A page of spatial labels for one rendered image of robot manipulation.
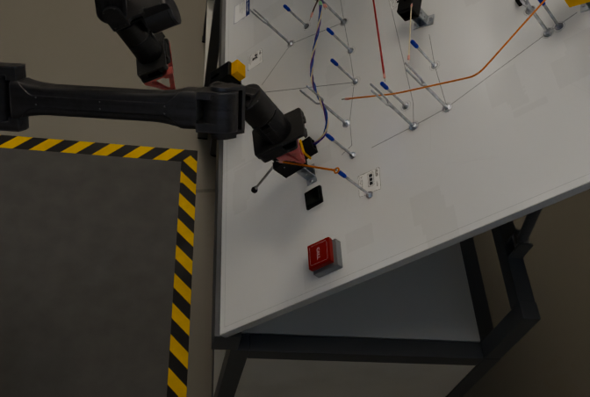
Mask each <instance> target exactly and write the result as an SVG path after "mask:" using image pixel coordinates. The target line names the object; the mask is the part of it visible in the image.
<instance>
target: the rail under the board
mask: <svg viewBox="0 0 590 397"><path fill-rule="evenodd" d="M225 43H226V0H220V14H219V67H220V66H222V65H223V64H225ZM222 184H223V141H220V140H217V148H216V182H215V216H214V250H213V284H212V349H213V350H238V347H239V344H240V340H241V332H240V333H237V334H235V335H232V336H229V337H223V336H220V335H219V325H220V278H221V231H222Z"/></svg>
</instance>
